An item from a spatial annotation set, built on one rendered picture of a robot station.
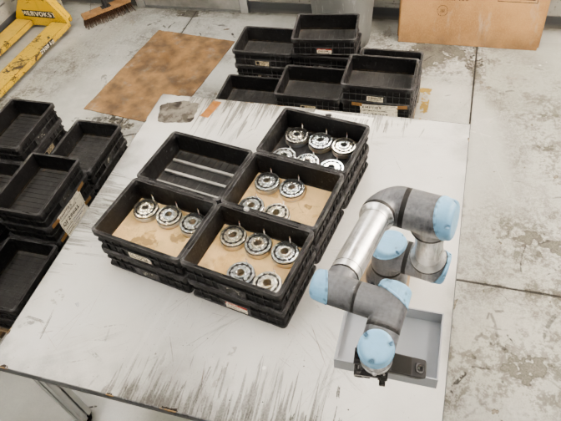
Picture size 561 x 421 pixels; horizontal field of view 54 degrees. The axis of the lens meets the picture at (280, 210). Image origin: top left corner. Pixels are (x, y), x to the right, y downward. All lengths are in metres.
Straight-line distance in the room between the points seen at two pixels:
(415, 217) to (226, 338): 0.88
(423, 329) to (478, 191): 1.90
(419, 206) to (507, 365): 1.46
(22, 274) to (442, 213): 2.24
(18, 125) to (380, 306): 2.83
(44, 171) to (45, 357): 1.30
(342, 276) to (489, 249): 1.98
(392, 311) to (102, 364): 1.23
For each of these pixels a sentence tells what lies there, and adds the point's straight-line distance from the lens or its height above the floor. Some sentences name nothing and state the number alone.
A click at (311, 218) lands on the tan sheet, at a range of 2.15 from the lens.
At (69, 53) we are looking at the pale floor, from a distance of 5.18.
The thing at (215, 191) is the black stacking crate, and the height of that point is 0.83.
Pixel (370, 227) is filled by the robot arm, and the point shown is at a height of 1.38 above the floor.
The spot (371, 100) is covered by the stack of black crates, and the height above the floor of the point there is 0.50.
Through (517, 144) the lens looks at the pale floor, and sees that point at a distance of 3.78.
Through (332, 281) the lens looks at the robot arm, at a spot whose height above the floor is 1.43.
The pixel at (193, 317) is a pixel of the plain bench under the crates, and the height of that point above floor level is 0.70.
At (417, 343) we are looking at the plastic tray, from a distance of 1.62.
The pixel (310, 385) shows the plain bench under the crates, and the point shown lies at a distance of 1.94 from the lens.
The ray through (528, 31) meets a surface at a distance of 4.57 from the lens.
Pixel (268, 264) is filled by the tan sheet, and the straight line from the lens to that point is 2.04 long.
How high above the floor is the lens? 2.48
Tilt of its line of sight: 49 degrees down
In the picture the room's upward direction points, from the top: 9 degrees counter-clockwise
